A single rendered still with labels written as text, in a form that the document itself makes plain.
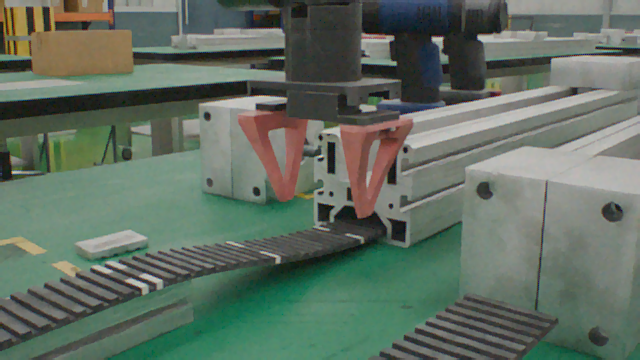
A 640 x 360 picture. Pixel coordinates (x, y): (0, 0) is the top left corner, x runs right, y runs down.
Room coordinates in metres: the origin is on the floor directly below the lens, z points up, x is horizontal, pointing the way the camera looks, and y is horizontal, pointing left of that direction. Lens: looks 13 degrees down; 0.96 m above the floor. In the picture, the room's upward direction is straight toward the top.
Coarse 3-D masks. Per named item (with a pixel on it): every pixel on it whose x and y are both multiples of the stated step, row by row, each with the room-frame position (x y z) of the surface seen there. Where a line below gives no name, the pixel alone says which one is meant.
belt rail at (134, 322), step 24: (168, 288) 0.36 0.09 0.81; (120, 312) 0.34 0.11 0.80; (144, 312) 0.35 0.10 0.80; (168, 312) 0.36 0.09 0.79; (192, 312) 0.37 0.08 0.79; (48, 336) 0.30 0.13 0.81; (72, 336) 0.31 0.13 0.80; (96, 336) 0.33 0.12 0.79; (120, 336) 0.34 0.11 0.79; (144, 336) 0.35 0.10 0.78
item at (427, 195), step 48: (528, 96) 0.87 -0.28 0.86; (576, 96) 0.86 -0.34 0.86; (624, 96) 0.97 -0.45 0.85; (336, 144) 0.56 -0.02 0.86; (432, 144) 0.53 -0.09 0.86; (480, 144) 0.63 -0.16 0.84; (528, 144) 0.69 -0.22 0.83; (336, 192) 0.56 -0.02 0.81; (384, 192) 0.53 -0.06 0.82; (432, 192) 0.56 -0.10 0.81; (384, 240) 0.53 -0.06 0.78
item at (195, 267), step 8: (152, 256) 0.40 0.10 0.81; (160, 256) 0.40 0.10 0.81; (168, 256) 0.40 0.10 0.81; (176, 256) 0.40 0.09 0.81; (184, 256) 0.40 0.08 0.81; (168, 264) 0.39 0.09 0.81; (176, 264) 0.38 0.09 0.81; (184, 264) 0.38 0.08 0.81; (192, 264) 0.39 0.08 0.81; (200, 264) 0.39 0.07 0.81; (208, 264) 0.39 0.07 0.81; (192, 272) 0.37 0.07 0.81; (200, 272) 0.37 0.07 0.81; (208, 272) 0.38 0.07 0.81; (216, 272) 0.38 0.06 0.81
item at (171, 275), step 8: (136, 256) 0.39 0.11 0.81; (144, 256) 0.40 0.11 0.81; (128, 264) 0.38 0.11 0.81; (136, 264) 0.38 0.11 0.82; (144, 264) 0.38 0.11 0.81; (152, 264) 0.38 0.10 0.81; (160, 264) 0.38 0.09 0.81; (144, 272) 0.37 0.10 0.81; (152, 272) 0.37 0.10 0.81; (160, 272) 0.37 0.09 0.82; (168, 272) 0.37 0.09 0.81; (176, 272) 0.37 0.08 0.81; (184, 272) 0.37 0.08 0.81; (168, 280) 0.36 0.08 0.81; (176, 280) 0.36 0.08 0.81; (184, 280) 0.37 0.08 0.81
